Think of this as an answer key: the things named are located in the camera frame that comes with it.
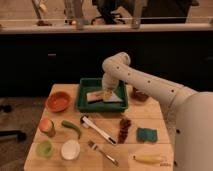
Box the green plastic tray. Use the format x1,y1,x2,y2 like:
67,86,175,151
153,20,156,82
76,78,128,113

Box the yellow corn cob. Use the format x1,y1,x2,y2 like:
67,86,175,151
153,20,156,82
133,154,167,165

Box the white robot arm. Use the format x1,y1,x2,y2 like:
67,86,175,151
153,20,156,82
102,52,213,171

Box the green sponge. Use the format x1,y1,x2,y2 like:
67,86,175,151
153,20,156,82
136,128,158,143

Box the green chili pepper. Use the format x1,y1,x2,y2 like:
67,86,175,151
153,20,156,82
61,120,81,139

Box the white round cup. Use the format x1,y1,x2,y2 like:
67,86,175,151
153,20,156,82
61,139,80,160

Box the red orange bowl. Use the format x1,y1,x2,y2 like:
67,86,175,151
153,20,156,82
45,91,71,113

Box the silver fork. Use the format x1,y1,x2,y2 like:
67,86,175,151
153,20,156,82
87,140,119,166

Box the white handled peeler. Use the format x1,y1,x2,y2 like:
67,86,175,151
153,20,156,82
80,115,117,145

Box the light green cup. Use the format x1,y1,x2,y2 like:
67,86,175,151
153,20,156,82
36,140,53,158

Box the grey cloth piece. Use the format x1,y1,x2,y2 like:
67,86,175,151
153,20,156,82
103,92,122,103

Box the dark brown bowl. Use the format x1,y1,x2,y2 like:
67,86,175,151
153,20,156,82
133,88,149,101

